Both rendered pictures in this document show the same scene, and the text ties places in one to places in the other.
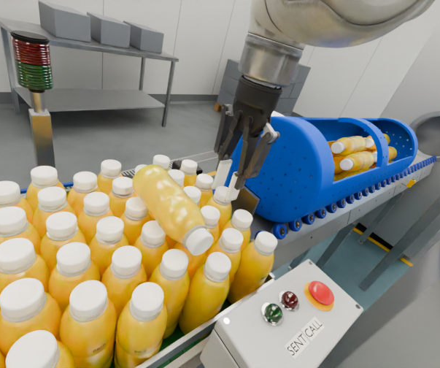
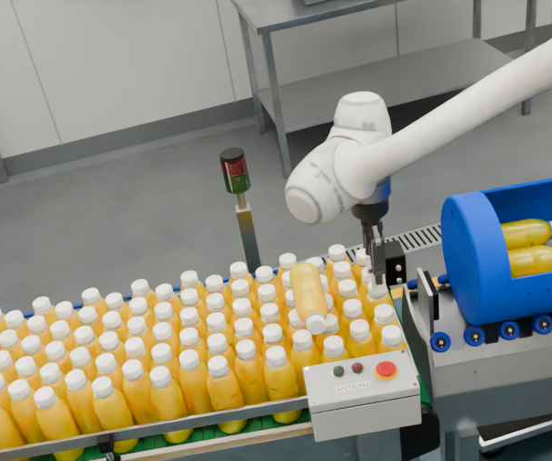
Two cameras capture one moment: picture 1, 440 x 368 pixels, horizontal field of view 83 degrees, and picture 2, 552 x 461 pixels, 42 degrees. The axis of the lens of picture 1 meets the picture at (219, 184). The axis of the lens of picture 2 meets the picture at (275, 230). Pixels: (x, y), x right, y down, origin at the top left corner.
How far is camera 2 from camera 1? 1.16 m
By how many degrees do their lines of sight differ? 40
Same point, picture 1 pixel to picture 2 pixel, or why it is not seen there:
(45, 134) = (248, 227)
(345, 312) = (399, 384)
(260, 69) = not seen: hidden behind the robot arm
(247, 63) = not seen: hidden behind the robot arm
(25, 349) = (214, 361)
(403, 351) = not seen: outside the picture
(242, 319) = (317, 370)
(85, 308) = (242, 351)
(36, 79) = (236, 186)
